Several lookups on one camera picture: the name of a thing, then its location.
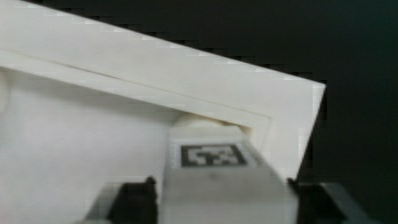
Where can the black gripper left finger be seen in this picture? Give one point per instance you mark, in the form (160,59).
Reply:
(133,208)

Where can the white leg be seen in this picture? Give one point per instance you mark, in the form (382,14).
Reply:
(222,188)

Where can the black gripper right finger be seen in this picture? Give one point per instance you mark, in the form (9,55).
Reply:
(327,206)

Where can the white square tabletop part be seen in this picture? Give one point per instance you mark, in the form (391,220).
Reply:
(97,86)

